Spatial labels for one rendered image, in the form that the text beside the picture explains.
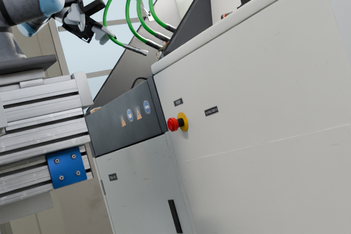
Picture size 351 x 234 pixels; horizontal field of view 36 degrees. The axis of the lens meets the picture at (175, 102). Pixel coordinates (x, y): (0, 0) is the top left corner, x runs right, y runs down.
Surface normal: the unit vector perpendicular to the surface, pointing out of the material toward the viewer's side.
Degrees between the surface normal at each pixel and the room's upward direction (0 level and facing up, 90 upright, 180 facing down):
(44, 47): 90
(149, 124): 90
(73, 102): 90
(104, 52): 90
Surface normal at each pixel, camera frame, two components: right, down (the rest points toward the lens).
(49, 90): 0.53, -0.22
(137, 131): -0.86, 0.21
